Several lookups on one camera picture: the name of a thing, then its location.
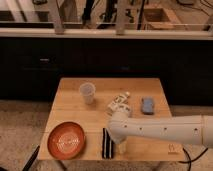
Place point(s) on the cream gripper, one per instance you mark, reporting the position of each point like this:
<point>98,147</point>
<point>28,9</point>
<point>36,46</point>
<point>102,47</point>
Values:
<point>122,147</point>

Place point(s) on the black white striped eraser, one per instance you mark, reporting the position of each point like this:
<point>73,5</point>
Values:
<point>107,145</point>

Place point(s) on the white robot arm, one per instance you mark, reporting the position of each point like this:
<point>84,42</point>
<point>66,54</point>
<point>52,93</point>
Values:
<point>195,130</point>

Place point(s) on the orange ceramic bowl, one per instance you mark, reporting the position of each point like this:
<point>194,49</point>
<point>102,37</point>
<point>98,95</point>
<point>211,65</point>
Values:
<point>66,140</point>

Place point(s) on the translucent plastic cup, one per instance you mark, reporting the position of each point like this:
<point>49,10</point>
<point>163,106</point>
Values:
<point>87,91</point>

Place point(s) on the white small bottle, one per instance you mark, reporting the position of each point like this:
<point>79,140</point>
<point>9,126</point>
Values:
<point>120,99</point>

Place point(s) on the blue sponge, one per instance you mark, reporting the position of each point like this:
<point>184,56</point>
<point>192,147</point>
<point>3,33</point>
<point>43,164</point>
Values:
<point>148,106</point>

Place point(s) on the black cabinet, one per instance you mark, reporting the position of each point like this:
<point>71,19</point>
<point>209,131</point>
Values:
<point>30,68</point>

